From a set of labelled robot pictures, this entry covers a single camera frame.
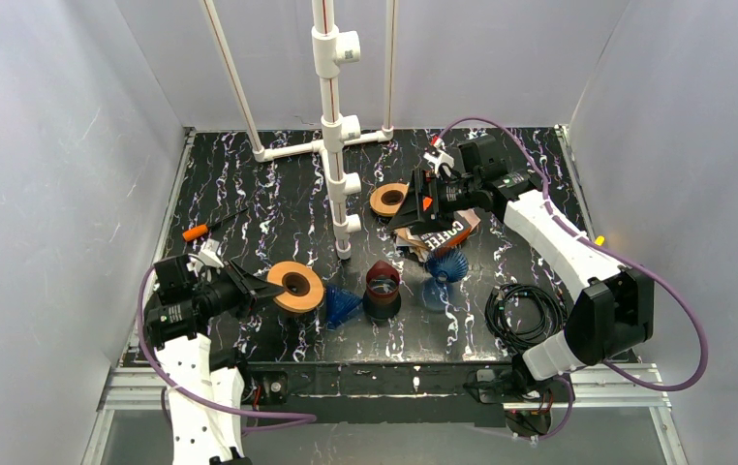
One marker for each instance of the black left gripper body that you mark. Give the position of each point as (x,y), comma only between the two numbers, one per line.
(238,290)

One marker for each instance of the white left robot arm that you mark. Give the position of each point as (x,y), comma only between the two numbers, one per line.
(203,391)

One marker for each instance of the aluminium frame rail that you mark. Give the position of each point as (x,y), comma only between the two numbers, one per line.
(434,392)

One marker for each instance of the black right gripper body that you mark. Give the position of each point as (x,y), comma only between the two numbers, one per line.
(429,200)

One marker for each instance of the blue glass dripper cone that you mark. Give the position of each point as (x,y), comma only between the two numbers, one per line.
(340,305)

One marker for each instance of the orange handled screwdriver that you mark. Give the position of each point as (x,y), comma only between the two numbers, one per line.
(206,229)

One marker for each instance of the red and black carafe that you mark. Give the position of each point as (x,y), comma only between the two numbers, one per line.
(381,300)

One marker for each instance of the white PVC pipe stand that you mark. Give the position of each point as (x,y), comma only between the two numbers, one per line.
(332,49)

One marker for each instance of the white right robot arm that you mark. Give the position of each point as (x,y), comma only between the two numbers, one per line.
(613,304)

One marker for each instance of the wooden ring dripper holder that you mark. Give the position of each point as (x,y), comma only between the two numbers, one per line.
(303,287)

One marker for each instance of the orange coffee filter package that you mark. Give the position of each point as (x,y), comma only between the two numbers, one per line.
(422,245)

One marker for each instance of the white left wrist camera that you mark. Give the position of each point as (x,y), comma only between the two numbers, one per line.
(208,256)

